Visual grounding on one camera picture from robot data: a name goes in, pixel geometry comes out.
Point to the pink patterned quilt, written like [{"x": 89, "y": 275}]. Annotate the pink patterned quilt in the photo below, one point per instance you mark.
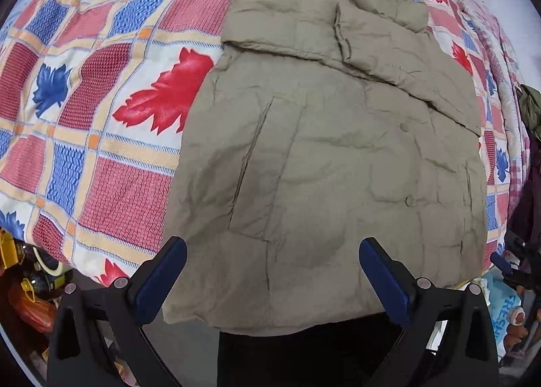
[{"x": 507, "y": 74}]

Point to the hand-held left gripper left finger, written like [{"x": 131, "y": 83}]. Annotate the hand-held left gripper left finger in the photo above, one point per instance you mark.
[{"x": 162, "y": 281}]

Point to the leaf print checked blanket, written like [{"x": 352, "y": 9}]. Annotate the leaf print checked blanket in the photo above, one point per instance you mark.
[{"x": 105, "y": 180}]

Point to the olive green garment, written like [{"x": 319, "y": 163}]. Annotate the olive green garment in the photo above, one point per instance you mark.
[{"x": 533, "y": 110}]

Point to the white tape roll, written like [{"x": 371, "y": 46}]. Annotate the white tape roll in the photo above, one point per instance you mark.
[{"x": 53, "y": 270}]

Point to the dark purple garment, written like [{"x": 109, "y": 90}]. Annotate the dark purple garment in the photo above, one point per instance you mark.
[{"x": 528, "y": 201}]

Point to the yellow plastic object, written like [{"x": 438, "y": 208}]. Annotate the yellow plastic object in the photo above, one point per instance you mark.
[{"x": 9, "y": 249}]

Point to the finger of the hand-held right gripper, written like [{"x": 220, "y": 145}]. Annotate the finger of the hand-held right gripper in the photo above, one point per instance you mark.
[
  {"x": 524, "y": 249},
  {"x": 502, "y": 262}
]

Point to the blue printed bag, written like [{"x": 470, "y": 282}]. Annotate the blue printed bag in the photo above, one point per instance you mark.
[{"x": 505, "y": 304}]

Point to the khaki puffer jacket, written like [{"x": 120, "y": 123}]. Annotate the khaki puffer jacket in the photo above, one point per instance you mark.
[{"x": 329, "y": 158}]

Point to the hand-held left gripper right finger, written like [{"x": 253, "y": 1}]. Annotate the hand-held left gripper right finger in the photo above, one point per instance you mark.
[{"x": 384, "y": 281}]

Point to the orange plastic object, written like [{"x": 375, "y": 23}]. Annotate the orange plastic object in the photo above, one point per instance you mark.
[{"x": 31, "y": 313}]

